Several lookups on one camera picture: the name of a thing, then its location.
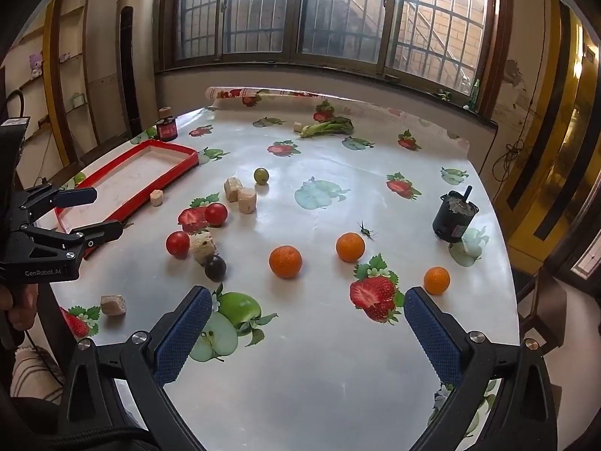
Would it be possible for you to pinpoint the standing air conditioner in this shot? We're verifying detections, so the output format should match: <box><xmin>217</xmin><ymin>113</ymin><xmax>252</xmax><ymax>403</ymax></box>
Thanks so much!
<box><xmin>116</xmin><ymin>0</ymin><xmax>158</xmax><ymax>137</ymax></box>

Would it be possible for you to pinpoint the red rimmed tray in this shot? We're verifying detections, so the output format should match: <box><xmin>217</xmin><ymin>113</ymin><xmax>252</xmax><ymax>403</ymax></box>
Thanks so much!
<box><xmin>35</xmin><ymin>139</ymin><xmax>199</xmax><ymax>260</ymax></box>

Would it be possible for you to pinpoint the green leafy vegetable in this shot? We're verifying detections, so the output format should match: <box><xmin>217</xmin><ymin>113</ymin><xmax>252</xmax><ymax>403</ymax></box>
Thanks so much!
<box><xmin>300</xmin><ymin>117</ymin><xmax>354</xmax><ymax>138</ymax></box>

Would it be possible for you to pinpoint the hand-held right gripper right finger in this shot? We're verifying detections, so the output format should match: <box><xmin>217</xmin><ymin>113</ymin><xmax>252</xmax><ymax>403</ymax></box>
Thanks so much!
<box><xmin>404</xmin><ymin>286</ymin><xmax>560</xmax><ymax>451</ymax></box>

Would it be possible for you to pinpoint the red label black motor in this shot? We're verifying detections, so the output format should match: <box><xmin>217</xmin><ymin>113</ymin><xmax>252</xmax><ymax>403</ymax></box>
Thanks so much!
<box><xmin>156</xmin><ymin>106</ymin><xmax>178</xmax><ymax>142</ymax></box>

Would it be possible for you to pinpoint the golden door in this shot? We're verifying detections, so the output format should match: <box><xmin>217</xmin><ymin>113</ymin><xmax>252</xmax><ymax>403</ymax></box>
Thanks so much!
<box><xmin>493</xmin><ymin>0</ymin><xmax>601</xmax><ymax>292</ymax></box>

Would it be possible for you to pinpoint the wooden chair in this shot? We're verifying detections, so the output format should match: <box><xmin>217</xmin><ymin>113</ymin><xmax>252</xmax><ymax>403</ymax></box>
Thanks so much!
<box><xmin>516</xmin><ymin>268</ymin><xmax>571</xmax><ymax>348</ymax></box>

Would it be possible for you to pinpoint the barred window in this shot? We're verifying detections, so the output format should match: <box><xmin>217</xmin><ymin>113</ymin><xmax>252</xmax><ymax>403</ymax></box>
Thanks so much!
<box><xmin>160</xmin><ymin>0</ymin><xmax>503</xmax><ymax>92</ymax></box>

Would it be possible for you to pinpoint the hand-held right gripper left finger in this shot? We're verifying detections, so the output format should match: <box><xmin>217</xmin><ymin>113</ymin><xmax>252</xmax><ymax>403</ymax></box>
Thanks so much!
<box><xmin>56</xmin><ymin>284</ymin><xmax>214</xmax><ymax>451</ymax></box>

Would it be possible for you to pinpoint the orange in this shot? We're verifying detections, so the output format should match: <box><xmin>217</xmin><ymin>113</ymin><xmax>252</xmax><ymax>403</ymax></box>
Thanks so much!
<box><xmin>423</xmin><ymin>266</ymin><xmax>451</xmax><ymax>295</ymax></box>
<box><xmin>335</xmin><ymin>232</ymin><xmax>366</xmax><ymax>263</ymax></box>
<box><xmin>269</xmin><ymin>245</ymin><xmax>303</xmax><ymax>279</ymax></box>

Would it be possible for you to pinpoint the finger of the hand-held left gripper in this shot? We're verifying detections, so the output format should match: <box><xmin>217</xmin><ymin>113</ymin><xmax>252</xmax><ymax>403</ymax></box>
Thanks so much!
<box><xmin>20</xmin><ymin>220</ymin><xmax>124</xmax><ymax>260</ymax></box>
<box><xmin>16</xmin><ymin>186</ymin><xmax>98</xmax><ymax>220</ymax></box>

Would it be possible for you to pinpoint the wall shelf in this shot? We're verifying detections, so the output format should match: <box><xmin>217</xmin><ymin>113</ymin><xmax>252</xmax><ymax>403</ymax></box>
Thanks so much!
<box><xmin>0</xmin><ymin>0</ymin><xmax>101</xmax><ymax>170</ymax></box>

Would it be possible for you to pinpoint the striped cloth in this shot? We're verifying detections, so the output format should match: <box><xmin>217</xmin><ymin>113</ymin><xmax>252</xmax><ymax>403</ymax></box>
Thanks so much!
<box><xmin>9</xmin><ymin>345</ymin><xmax>64</xmax><ymax>402</ymax></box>

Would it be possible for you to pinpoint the red tomato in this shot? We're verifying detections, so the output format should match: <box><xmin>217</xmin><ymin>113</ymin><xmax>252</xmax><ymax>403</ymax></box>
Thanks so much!
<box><xmin>205</xmin><ymin>202</ymin><xmax>229</xmax><ymax>227</ymax></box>
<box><xmin>165</xmin><ymin>230</ymin><xmax>191</xmax><ymax>259</ymax></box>

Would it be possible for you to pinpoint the dark purple plum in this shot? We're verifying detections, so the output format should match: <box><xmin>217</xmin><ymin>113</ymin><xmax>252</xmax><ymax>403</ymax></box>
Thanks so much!
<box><xmin>204</xmin><ymin>254</ymin><xmax>228</xmax><ymax>282</ymax></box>

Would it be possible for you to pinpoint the person's left hand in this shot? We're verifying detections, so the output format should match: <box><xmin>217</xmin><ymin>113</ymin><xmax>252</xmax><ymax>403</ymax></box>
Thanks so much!
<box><xmin>0</xmin><ymin>284</ymin><xmax>39</xmax><ymax>333</ymax></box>

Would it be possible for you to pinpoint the fruit print tablecloth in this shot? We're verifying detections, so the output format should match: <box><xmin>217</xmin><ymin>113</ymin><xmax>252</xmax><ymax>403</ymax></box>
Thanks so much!
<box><xmin>35</xmin><ymin>86</ymin><xmax>521</xmax><ymax>451</ymax></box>

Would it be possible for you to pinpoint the black wall cable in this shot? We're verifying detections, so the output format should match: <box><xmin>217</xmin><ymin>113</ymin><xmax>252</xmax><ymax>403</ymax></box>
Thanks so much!
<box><xmin>491</xmin><ymin>98</ymin><xmax>536</xmax><ymax>184</ymax></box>

